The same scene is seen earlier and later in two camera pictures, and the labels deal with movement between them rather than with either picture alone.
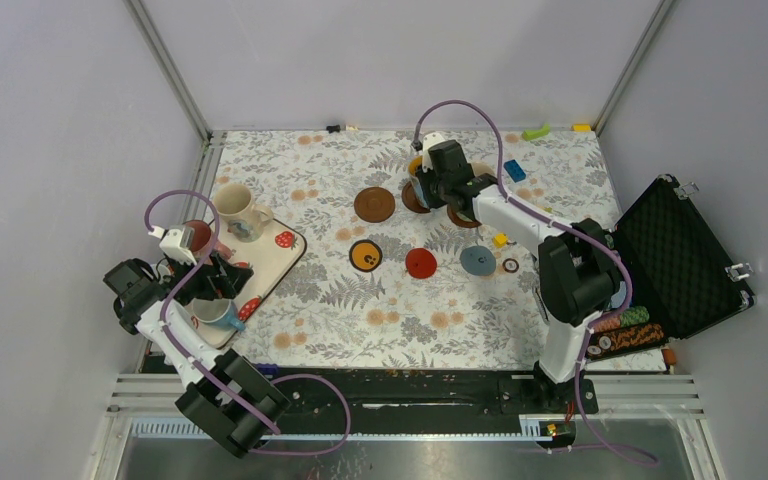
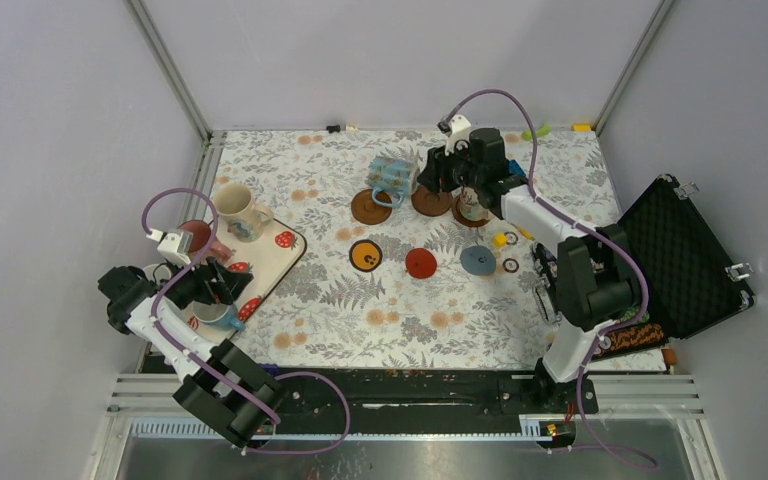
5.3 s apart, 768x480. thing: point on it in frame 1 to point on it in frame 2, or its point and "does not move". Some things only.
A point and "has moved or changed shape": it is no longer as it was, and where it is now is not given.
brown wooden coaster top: x=374 y=204 does not move
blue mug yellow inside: x=413 y=166 has moved or changed shape
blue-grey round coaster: x=478 y=260 does not move
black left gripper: x=220 y=278 does not move
